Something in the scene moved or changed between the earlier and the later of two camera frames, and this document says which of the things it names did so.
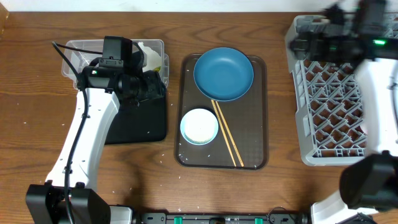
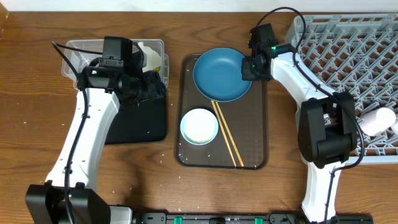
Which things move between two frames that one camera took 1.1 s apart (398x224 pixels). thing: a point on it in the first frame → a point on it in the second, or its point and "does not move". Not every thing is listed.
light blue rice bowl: [199, 126] does not move
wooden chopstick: [230, 134] does not move
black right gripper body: [324, 49] → [250, 70]
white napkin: [153, 58] does not move
